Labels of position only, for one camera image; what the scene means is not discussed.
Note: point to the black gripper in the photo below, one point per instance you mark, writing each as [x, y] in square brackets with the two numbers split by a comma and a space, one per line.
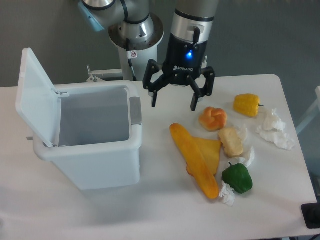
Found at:
[182, 66]

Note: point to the white plastic trash can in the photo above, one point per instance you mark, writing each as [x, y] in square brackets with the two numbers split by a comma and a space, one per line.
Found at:
[92, 131]

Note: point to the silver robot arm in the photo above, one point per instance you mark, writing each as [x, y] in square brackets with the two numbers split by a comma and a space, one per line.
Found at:
[137, 32]

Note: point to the round knotted bread roll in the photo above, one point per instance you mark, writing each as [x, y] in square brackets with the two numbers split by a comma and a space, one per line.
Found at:
[213, 119]

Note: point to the yellow bell pepper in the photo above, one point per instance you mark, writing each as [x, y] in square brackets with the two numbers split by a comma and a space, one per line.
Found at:
[247, 104]

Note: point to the long orange baguette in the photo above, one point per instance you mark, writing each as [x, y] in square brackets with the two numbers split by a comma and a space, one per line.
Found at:
[195, 160]

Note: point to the rectangular beige bread piece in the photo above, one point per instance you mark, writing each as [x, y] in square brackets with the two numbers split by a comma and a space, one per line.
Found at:
[231, 142]

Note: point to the crumpled tissue under bread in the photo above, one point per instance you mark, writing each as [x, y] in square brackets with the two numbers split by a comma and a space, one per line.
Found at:
[248, 155]

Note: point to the large crumpled white tissue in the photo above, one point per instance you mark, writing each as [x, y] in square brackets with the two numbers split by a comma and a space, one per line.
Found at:
[272, 130]

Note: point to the green bell pepper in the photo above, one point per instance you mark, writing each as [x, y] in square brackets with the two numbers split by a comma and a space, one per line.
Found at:
[238, 177]

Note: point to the small crumpled white tissue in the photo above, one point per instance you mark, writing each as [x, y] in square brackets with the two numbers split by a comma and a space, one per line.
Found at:
[227, 194]

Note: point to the black device at edge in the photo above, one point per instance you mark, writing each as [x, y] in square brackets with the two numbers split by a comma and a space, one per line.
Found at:
[311, 215]

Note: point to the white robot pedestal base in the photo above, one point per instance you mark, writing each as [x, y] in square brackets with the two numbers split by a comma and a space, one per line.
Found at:
[133, 61]

